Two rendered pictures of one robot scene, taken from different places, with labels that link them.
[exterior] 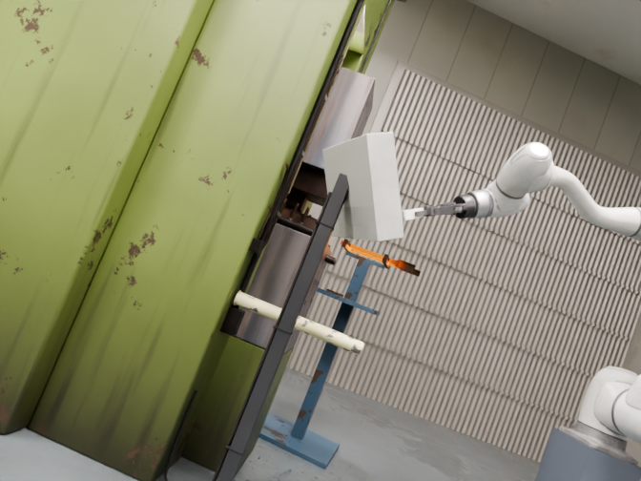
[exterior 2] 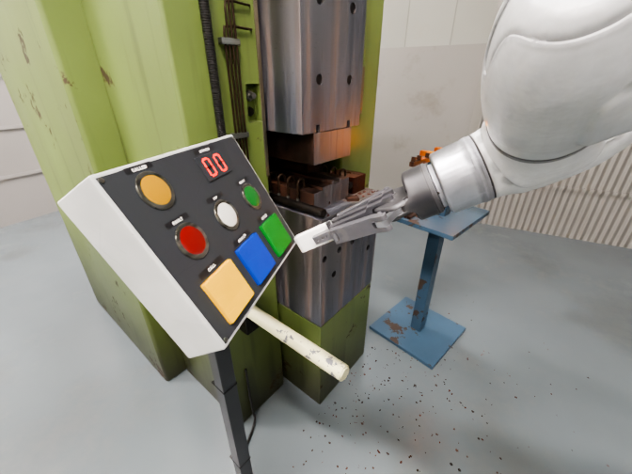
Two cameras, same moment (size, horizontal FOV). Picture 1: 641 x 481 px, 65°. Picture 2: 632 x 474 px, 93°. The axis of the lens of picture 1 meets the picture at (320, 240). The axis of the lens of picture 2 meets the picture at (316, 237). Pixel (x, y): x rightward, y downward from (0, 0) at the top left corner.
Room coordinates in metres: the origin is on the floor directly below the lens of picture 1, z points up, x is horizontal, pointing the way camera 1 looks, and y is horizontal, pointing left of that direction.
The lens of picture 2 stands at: (1.14, -0.48, 1.30)
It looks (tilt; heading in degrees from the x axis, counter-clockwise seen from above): 27 degrees down; 33
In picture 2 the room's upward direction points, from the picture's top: straight up
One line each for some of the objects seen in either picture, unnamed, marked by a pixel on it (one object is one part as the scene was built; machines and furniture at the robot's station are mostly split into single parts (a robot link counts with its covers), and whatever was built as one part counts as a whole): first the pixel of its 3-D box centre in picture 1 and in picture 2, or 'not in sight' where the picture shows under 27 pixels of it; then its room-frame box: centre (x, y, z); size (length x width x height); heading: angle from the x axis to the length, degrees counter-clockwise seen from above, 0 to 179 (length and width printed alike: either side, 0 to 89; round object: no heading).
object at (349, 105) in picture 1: (309, 124); (292, 59); (2.07, 0.22, 1.37); 0.42 x 0.39 x 0.40; 84
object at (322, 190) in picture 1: (285, 176); (287, 138); (2.03, 0.23, 1.12); 0.42 x 0.20 x 0.10; 84
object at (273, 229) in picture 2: not in sight; (275, 235); (1.57, -0.09, 1.01); 0.07 x 0.05 x 0.07; 19
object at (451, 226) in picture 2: (349, 302); (440, 214); (2.57, -0.25, 0.74); 0.40 x 0.30 x 0.02; 167
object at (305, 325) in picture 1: (299, 323); (285, 334); (1.65, -0.03, 0.62); 0.44 x 0.05 x 0.05; 84
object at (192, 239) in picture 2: not in sight; (192, 240); (1.37, -0.11, 1.09); 0.05 x 0.03 x 0.04; 174
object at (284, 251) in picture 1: (246, 273); (298, 236); (2.08, 0.23, 0.69); 0.56 x 0.38 x 0.45; 84
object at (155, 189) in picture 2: not in sight; (155, 190); (1.35, -0.07, 1.16); 0.05 x 0.03 x 0.04; 174
